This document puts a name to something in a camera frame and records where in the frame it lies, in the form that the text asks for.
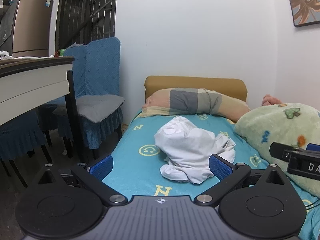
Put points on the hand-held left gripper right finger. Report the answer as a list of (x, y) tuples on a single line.
[(220, 166)]

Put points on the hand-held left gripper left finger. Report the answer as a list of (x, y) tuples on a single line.
[(101, 167)]

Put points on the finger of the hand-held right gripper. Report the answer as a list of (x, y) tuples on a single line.
[(313, 147), (281, 151)]

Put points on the white shirt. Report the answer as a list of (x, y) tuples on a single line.
[(190, 147)]

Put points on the green printed fleece blanket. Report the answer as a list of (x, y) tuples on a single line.
[(272, 125)]

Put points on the pink fleece cloth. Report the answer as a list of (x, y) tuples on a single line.
[(271, 100)]

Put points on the grey seat cushion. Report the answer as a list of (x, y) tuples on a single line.
[(92, 106)]

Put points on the colour block pillow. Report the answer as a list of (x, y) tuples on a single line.
[(192, 101)]

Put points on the mustard yellow headboard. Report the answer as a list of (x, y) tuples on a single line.
[(195, 83)]

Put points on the blue covered chair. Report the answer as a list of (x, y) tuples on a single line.
[(98, 70), (17, 135)]

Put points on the white table with dark legs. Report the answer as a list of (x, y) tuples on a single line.
[(32, 82)]

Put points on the framed leaf picture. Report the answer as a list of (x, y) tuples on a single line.
[(303, 1)]

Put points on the white plastic bag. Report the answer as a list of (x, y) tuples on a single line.
[(5, 55)]

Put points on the dark window grille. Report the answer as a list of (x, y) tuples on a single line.
[(87, 12)]

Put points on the gold fridge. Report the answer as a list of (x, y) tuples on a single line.
[(32, 25)]

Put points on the grey hanging cloth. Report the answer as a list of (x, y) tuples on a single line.
[(6, 27)]

